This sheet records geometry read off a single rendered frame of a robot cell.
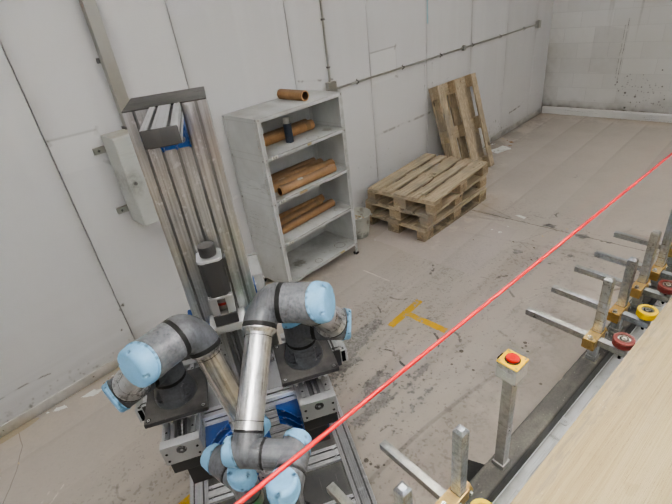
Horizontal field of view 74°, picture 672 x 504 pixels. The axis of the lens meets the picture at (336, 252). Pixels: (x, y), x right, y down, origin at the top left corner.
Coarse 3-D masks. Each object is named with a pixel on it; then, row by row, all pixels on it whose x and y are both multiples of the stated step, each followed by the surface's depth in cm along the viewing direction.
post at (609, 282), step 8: (608, 280) 179; (608, 288) 180; (600, 296) 184; (608, 296) 182; (600, 304) 186; (608, 304) 184; (600, 312) 187; (600, 320) 189; (600, 328) 190; (592, 352) 198
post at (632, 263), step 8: (632, 256) 195; (632, 264) 194; (624, 272) 198; (632, 272) 195; (624, 280) 200; (632, 280) 198; (624, 288) 201; (624, 296) 202; (616, 304) 207; (624, 304) 204; (616, 328) 212
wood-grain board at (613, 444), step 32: (640, 352) 175; (608, 384) 164; (640, 384) 162; (608, 416) 152; (640, 416) 151; (576, 448) 144; (608, 448) 142; (640, 448) 141; (544, 480) 136; (576, 480) 135; (608, 480) 134; (640, 480) 133
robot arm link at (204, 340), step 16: (176, 320) 119; (192, 320) 121; (192, 336) 119; (208, 336) 123; (192, 352) 123; (208, 352) 124; (208, 368) 126; (224, 368) 128; (224, 384) 128; (224, 400) 129
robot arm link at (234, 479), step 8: (232, 472) 120; (240, 472) 119; (248, 472) 119; (256, 472) 123; (224, 480) 122; (232, 480) 118; (240, 480) 118; (248, 480) 119; (256, 480) 122; (232, 488) 120; (240, 488) 119; (248, 488) 119; (240, 496) 120; (256, 496) 123
